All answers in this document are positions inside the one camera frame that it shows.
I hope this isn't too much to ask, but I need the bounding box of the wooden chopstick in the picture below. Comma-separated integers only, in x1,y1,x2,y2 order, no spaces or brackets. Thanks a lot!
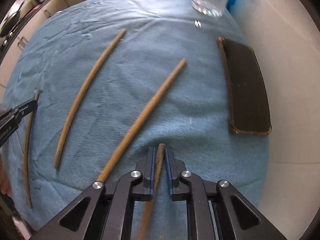
137,143,166,240
23,107,37,209
97,58,187,182
53,28,127,169

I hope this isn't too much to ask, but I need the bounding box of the left hand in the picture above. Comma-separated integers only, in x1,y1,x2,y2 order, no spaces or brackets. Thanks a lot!
0,156,11,197

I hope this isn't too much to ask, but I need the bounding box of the black wok pan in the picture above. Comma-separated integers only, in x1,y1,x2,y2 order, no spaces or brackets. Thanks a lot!
0,2,24,37

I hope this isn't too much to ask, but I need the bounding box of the blue towel table cloth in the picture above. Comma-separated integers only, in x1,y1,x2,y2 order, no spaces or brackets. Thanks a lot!
1,0,268,230

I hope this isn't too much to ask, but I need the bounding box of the black phone brown case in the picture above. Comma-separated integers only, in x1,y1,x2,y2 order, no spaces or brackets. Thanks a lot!
217,36,272,135

